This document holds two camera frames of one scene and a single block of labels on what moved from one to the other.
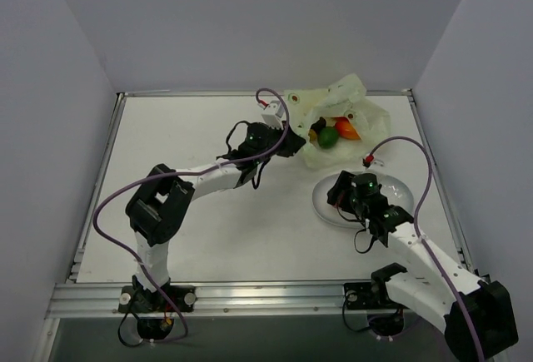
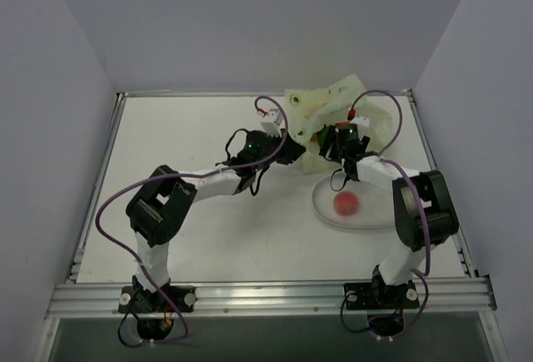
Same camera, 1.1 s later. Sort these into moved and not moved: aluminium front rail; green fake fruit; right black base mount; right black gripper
Moved: right black gripper
Not moved: green fake fruit; aluminium front rail; right black base mount
